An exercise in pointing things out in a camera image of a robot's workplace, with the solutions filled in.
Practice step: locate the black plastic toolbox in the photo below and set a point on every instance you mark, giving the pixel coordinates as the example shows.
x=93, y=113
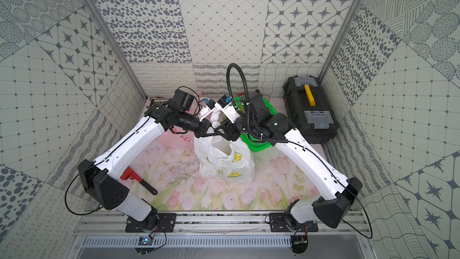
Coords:
x=308, y=108

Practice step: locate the pink patterned plastic bag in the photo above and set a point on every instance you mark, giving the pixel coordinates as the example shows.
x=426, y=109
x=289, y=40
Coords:
x=178, y=138

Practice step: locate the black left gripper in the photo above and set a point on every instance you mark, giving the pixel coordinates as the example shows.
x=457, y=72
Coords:
x=205, y=126

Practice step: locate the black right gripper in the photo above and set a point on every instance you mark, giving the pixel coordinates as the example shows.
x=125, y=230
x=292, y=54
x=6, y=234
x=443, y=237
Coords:
x=230, y=133

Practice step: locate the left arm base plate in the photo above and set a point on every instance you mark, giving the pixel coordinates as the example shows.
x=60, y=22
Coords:
x=165, y=222

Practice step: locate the white lemon print bag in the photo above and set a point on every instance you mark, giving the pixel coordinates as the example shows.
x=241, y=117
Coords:
x=231, y=161

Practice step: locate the floral pink table mat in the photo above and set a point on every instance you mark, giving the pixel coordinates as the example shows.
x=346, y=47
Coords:
x=175, y=174

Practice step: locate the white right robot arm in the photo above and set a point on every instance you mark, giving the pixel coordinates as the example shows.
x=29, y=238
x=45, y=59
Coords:
x=337, y=192

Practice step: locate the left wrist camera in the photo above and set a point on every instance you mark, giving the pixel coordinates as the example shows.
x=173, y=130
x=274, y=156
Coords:
x=208, y=109

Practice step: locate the red handled tool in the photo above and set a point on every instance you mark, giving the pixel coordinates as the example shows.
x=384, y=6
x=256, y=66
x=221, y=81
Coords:
x=132, y=175

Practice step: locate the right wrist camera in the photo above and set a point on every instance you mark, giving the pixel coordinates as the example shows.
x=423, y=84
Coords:
x=227, y=107

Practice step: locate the green plastic basket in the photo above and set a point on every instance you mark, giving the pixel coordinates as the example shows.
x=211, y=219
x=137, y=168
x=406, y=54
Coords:
x=258, y=144

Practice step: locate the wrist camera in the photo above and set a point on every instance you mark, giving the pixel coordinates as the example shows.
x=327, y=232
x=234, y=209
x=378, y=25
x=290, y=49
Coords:
x=208, y=109
x=227, y=107

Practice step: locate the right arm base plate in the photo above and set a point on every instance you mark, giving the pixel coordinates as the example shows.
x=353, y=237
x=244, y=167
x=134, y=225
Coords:
x=280, y=222

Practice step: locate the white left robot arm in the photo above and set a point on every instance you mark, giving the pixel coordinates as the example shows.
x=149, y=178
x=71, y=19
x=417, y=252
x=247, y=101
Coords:
x=100, y=177

